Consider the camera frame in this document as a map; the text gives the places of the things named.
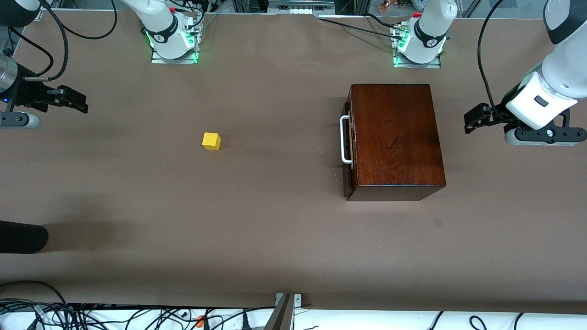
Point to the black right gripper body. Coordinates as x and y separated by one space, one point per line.
28 94

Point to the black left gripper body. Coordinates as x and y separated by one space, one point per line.
494 112

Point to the yellow wooden block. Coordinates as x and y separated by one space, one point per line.
211 141

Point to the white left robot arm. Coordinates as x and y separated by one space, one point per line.
564 68

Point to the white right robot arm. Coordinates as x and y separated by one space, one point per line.
160 23

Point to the dark brown wooden cabinet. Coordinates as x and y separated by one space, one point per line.
394 137

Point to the black cylindrical object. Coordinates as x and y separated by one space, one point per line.
23 237

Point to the white power strip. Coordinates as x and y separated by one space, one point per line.
301 11

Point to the orange connector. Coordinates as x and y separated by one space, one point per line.
200 320

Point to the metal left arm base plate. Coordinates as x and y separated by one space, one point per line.
431 65

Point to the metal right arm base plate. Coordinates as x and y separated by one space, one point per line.
183 61

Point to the metal table edge bracket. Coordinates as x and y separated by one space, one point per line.
282 316

